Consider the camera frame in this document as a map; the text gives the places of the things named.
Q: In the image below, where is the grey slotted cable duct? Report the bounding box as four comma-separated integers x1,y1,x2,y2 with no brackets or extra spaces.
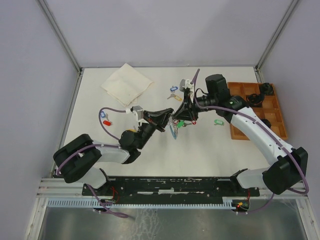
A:
46,196,237,209

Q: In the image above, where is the black fabric bundle bottom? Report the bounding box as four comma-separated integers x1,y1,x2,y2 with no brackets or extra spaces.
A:
261,118,272,129

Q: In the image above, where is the wooden compartment tray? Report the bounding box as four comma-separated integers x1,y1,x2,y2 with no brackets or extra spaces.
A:
227,82,288,140

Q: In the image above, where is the yellow tag key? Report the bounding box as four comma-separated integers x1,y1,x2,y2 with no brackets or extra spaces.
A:
128,126,137,133
167,93,183,102

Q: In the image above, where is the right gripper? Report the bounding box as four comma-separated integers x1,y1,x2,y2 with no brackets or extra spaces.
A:
173,92,217,122

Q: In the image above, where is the green tag key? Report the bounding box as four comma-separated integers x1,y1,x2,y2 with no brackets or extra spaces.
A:
176,120,185,129
214,119,224,126

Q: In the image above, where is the red tag key bunch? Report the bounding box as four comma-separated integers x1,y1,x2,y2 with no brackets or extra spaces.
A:
183,120,197,127

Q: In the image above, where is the black fabric bundle top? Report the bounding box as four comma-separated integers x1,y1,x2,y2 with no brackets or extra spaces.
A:
259,82,274,96

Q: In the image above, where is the aluminium rail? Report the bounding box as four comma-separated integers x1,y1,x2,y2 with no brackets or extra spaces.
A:
36,178,83,198

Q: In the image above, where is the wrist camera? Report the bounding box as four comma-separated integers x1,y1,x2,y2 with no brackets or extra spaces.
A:
130,105,146,123
179,79,195,102

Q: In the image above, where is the aluminium frame post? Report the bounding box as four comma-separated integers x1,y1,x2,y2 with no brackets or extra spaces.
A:
37,0,83,73
255,0,301,72

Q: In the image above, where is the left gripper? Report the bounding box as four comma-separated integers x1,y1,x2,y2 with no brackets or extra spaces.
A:
136,107,174,150

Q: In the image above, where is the black mounting plate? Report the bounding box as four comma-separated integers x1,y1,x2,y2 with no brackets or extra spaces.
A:
94,176,260,205

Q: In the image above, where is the left aluminium frame post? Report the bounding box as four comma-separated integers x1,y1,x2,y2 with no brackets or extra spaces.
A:
37,0,83,73

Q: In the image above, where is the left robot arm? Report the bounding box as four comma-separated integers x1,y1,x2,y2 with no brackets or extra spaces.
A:
53,106,174,195

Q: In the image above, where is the blue tag upper key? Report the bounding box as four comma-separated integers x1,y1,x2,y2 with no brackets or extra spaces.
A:
170,86,179,93

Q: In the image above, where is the right aluminium frame post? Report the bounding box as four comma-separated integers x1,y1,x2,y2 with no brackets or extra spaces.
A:
255,0,301,72

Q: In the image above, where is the blue tag key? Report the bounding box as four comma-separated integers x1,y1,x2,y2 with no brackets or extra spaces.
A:
170,86,179,93
99,111,109,121

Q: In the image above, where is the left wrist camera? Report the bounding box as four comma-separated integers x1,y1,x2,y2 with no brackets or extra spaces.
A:
130,105,146,123

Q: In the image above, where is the black fabric bundle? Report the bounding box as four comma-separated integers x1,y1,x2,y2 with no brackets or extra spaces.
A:
259,82,274,96
261,118,272,129
246,93,265,108

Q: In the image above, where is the blue handled key organiser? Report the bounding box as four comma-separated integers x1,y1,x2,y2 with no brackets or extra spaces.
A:
167,117,181,140

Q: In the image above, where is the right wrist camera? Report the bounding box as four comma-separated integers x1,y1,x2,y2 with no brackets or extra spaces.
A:
179,79,195,102

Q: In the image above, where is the white folded cloth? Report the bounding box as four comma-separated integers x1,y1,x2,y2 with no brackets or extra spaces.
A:
101,63,154,107

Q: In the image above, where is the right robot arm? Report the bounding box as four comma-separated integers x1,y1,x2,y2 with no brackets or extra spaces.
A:
173,74,310,196

